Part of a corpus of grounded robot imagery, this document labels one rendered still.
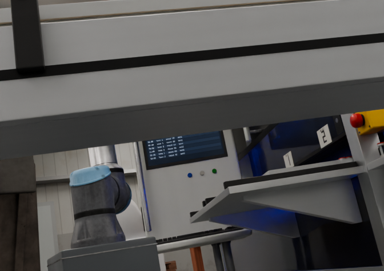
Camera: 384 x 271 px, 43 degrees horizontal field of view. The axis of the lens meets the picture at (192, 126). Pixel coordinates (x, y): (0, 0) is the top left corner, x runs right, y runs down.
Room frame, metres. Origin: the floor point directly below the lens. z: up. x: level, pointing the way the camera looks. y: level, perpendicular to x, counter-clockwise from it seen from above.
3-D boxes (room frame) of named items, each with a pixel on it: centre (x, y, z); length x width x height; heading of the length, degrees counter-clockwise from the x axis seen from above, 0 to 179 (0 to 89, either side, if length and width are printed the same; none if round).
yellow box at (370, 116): (1.31, -0.50, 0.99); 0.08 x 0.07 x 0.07; 102
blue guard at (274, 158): (2.37, -0.25, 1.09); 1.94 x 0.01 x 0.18; 12
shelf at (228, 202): (1.69, -0.23, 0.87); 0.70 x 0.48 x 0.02; 12
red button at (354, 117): (1.30, -0.45, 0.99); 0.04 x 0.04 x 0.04; 12
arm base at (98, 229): (1.37, 0.32, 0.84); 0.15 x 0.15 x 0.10
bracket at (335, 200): (1.44, -0.27, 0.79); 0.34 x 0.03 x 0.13; 102
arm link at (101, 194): (1.38, 0.31, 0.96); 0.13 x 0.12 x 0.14; 172
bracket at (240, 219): (1.93, -0.17, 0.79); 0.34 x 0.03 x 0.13; 102
